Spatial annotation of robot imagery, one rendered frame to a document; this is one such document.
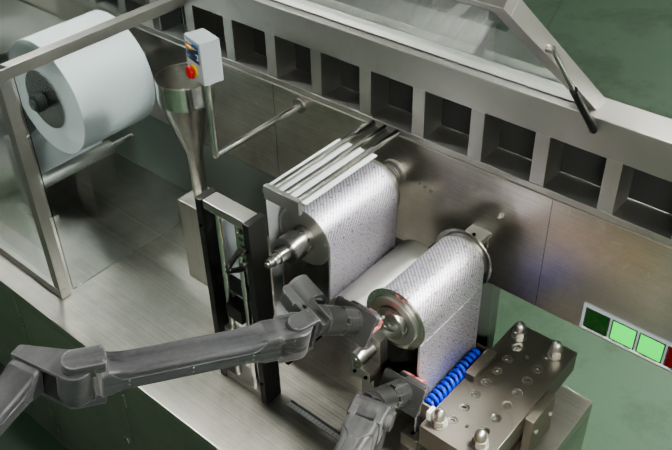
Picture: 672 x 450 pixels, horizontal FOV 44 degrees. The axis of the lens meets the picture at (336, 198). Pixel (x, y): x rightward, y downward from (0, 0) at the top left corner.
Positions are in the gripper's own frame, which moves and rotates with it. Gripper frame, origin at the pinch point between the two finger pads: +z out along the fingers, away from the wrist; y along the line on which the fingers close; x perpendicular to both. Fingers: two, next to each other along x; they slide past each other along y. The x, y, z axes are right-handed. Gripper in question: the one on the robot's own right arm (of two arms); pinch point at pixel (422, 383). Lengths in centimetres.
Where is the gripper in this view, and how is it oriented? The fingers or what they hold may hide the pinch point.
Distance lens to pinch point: 184.5
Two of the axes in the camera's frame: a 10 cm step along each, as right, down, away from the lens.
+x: 2.9, -9.3, -2.4
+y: 7.6, 3.8, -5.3
